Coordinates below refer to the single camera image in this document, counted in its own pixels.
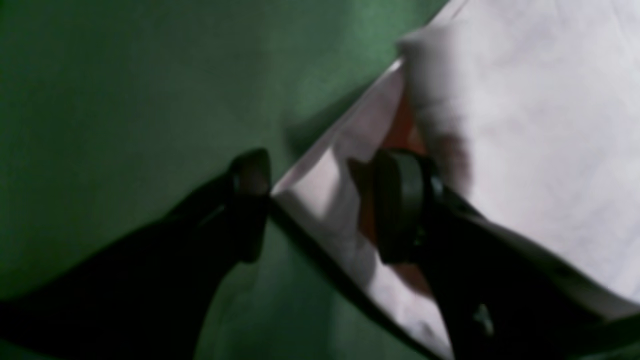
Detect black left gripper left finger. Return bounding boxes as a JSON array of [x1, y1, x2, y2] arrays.
[[1, 148, 271, 360]]

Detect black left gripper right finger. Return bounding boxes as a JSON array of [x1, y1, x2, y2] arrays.
[[375, 149, 640, 360]]

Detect pink t-shirt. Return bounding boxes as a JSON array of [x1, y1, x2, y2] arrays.
[[272, 0, 640, 360]]

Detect green table cloth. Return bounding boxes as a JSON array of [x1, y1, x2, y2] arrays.
[[0, 0, 451, 360]]

